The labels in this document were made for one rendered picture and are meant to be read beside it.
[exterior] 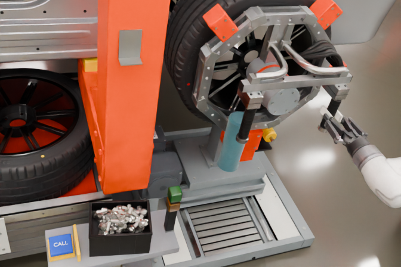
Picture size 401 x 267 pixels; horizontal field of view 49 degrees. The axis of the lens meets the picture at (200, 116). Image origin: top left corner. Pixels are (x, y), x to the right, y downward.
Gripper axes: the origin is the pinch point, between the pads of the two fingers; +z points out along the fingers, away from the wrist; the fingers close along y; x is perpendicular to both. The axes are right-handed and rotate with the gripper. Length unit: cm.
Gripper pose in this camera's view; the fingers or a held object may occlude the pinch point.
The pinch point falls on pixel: (330, 113)
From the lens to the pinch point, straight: 168.6
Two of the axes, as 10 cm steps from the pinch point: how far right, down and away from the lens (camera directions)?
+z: -3.2, -6.5, 6.9
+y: 9.3, -1.0, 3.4
